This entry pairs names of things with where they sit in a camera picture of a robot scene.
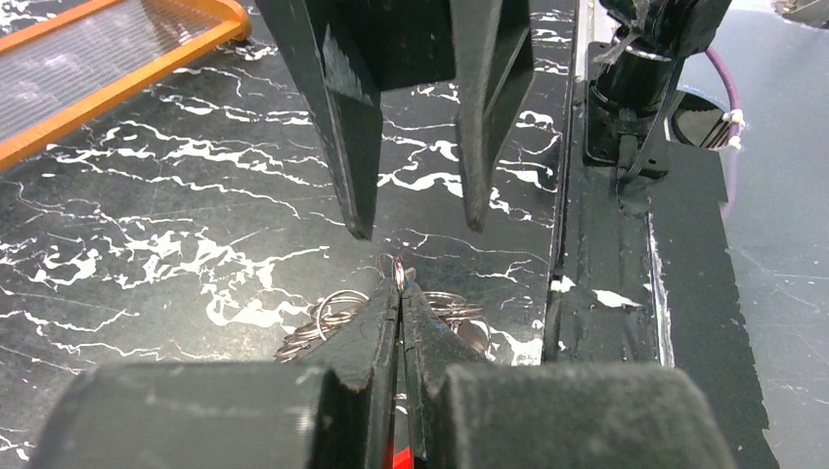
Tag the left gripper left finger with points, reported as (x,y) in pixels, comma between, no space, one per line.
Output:
(334,408)

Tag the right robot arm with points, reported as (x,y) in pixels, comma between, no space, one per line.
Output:
(409,43)

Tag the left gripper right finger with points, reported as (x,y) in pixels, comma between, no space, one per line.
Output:
(465,412)

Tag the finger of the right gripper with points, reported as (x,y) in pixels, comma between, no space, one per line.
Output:
(494,71)
(328,69)

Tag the orange wooden shelf rack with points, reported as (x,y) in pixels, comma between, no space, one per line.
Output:
(60,73)

